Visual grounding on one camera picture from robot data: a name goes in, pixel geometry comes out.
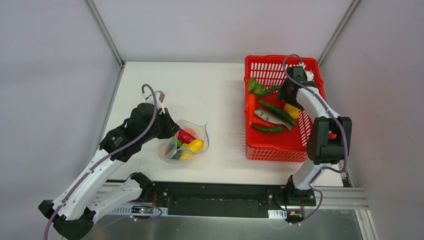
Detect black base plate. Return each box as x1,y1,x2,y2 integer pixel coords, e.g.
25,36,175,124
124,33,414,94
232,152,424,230
136,181,316,218

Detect long green cucumber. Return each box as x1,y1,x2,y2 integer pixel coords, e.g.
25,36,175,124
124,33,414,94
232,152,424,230
258,100,298,126

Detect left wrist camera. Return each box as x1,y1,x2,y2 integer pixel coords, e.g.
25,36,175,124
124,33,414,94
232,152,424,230
141,90,165,114

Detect yellow corn cob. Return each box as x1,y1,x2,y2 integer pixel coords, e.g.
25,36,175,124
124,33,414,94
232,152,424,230
180,139,204,161

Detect clear zip top bag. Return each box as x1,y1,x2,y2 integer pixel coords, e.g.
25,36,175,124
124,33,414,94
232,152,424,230
158,119,210,162

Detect red chili pepper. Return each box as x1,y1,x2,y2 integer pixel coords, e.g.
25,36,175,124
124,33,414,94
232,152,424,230
177,129,196,144

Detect green lettuce leaf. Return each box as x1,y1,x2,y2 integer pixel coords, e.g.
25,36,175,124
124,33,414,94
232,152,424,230
248,77,265,96

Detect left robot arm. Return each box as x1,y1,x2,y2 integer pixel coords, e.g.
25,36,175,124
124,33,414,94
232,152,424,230
38,102,180,240

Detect orange carrot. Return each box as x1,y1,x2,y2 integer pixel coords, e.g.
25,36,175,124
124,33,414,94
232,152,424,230
247,93,256,127

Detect toy grey fish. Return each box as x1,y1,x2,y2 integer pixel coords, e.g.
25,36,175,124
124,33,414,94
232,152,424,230
254,108,292,131

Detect yellow lemon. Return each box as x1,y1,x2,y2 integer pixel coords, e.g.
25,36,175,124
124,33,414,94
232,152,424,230
283,103,300,119

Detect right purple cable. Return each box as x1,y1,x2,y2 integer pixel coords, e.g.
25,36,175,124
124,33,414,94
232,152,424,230
282,53,349,173

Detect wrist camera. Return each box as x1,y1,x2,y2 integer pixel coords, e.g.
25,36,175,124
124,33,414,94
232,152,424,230
299,62,314,82
141,90,165,114

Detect green chili pepper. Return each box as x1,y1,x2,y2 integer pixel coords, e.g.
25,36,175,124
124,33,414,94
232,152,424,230
251,125,285,134

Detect red plastic basket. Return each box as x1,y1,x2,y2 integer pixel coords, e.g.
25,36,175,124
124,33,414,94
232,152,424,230
244,55,317,163

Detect purple cable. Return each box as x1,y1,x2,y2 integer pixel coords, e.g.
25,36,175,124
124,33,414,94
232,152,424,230
43,83,159,240
282,53,349,173

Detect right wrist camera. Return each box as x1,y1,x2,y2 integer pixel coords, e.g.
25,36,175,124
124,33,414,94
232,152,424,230
299,62,314,82

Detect peach fruit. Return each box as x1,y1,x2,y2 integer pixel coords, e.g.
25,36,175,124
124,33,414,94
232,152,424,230
159,145,170,159

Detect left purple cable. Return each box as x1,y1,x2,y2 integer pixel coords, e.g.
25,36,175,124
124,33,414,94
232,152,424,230
43,83,159,240

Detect green lime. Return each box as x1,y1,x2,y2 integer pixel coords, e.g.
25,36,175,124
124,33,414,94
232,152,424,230
169,137,183,149

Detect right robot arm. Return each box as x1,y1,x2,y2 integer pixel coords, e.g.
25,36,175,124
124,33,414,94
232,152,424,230
278,66,352,205

